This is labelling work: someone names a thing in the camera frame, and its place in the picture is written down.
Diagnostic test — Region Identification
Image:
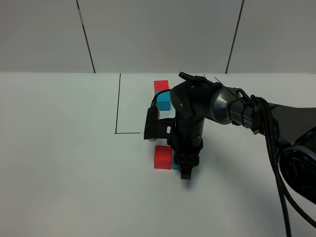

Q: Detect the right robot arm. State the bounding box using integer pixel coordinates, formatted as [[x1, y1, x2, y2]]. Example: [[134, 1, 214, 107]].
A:
[[170, 72, 316, 202]]

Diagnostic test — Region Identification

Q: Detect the red template block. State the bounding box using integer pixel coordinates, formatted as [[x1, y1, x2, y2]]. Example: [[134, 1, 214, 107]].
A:
[[154, 80, 169, 91]]

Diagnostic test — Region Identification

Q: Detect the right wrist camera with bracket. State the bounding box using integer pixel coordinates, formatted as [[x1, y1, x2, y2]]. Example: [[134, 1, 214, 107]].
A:
[[144, 106, 174, 141]]

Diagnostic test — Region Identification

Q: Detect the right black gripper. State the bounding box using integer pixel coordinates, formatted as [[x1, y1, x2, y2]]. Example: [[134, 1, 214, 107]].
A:
[[170, 116, 204, 180]]

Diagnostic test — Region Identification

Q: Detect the right black braided cable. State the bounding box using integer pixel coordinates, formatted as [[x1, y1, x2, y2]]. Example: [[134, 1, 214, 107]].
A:
[[251, 95, 316, 237]]

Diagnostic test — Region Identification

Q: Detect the blue template block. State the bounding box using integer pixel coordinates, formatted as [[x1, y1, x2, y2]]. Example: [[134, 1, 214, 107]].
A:
[[156, 91, 171, 111]]

